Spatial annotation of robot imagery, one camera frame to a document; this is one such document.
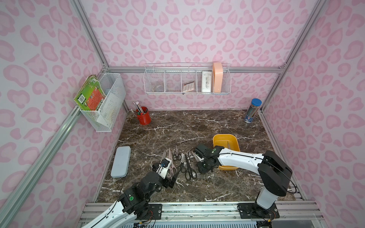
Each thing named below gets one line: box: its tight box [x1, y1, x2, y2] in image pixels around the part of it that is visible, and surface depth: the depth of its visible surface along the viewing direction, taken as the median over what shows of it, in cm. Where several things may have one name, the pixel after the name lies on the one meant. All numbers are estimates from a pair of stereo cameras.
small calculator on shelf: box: [182, 80, 195, 93], surface depth 95 cm
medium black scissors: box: [177, 152, 187, 174], surface depth 92 cm
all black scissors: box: [184, 153, 197, 181], surface depth 88 cm
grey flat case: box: [110, 145, 132, 179], surface depth 92 cm
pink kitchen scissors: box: [166, 147, 178, 178], surface depth 90 cm
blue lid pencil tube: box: [244, 97, 263, 124], surface depth 102 cm
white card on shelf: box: [201, 71, 212, 93], surface depth 95 cm
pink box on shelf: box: [212, 62, 223, 93], surface depth 84 cm
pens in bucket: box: [133, 101, 146, 116], surface depth 109 cm
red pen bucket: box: [135, 106, 152, 126], surface depth 110 cm
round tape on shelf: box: [152, 84, 165, 93], surface depth 98 cm
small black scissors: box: [172, 145, 183, 161], surface depth 95 cm
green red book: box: [74, 74, 106, 112], surface depth 73 cm
